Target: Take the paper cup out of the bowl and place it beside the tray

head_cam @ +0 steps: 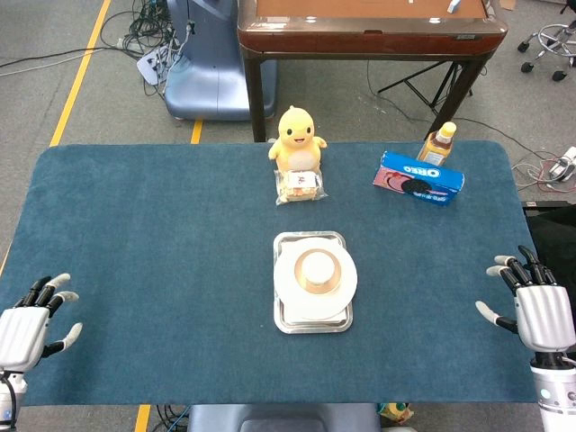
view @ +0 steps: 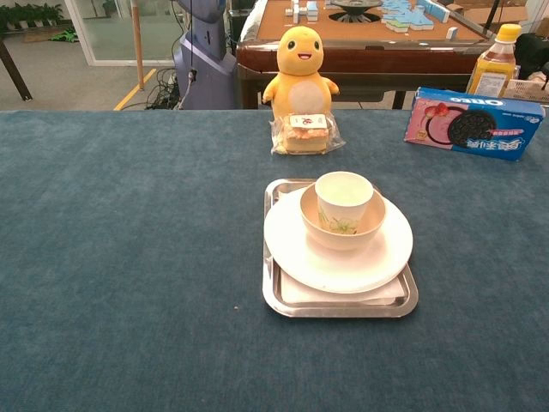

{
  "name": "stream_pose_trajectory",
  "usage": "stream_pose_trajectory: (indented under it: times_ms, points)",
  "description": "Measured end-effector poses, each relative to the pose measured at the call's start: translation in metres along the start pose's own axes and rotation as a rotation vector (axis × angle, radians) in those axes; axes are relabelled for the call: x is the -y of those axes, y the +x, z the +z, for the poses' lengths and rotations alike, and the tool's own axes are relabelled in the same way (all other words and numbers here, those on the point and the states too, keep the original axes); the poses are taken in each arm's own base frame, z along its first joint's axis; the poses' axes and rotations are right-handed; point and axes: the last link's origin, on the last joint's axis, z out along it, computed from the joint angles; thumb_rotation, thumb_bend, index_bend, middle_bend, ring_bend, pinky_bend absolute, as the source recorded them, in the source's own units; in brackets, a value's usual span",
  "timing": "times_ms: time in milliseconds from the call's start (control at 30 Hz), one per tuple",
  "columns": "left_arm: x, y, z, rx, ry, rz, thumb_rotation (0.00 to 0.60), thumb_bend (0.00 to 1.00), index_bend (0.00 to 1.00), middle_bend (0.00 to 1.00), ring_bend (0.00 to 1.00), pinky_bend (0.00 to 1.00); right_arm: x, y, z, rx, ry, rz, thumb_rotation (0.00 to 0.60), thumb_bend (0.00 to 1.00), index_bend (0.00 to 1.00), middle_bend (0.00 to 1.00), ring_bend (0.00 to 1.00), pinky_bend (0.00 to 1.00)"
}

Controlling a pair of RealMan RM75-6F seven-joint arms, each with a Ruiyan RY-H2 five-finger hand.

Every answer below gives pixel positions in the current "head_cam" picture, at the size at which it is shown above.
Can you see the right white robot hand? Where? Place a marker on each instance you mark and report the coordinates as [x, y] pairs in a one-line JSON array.
[[544, 315]]

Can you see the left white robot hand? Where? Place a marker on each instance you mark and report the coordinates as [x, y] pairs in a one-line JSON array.
[[22, 328]]

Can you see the white paper cup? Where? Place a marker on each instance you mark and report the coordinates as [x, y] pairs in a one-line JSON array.
[[317, 269]]

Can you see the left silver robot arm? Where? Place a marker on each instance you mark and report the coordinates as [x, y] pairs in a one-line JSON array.
[[9, 396]]

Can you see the grey-blue own robot base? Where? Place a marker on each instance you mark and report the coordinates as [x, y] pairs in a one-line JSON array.
[[279, 418]]

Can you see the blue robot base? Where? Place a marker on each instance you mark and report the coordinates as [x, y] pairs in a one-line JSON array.
[[211, 76]]

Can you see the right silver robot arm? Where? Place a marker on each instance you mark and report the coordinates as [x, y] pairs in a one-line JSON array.
[[555, 396]]

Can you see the black fabric object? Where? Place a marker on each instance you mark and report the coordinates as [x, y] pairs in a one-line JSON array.
[[555, 225]]

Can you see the blue table cloth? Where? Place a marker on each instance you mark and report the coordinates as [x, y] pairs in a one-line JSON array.
[[135, 270]]

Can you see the white power adapter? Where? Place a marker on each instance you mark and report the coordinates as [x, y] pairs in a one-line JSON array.
[[562, 166]]

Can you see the yellow green packet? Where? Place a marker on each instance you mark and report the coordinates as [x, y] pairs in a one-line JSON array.
[[396, 411]]

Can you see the blue Oreo cookie box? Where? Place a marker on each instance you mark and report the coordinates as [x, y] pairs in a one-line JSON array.
[[418, 180]]

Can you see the yellow-capped tea bottle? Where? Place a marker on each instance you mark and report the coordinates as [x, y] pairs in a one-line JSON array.
[[436, 146]]

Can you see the steel rectangular tray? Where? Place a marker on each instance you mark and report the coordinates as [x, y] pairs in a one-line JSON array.
[[312, 327]]

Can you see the beige bowl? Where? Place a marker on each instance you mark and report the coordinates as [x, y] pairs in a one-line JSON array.
[[299, 279]]

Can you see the white round plate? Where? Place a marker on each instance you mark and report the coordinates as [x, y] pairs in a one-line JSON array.
[[288, 292]]

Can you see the black tripod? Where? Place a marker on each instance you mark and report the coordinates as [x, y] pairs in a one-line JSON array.
[[420, 87]]

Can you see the wrapped cake in clear bag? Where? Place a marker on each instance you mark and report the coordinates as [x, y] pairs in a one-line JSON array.
[[300, 186]]

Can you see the chrome office chair base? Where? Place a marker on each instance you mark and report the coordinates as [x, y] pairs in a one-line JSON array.
[[551, 33]]

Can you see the white power strip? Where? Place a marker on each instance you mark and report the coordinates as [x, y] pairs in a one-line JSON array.
[[150, 65]]

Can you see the yellow plush duck toy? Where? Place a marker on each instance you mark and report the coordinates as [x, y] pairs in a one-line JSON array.
[[297, 144]]

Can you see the brown mahjong table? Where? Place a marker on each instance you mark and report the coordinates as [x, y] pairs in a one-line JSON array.
[[373, 36]]

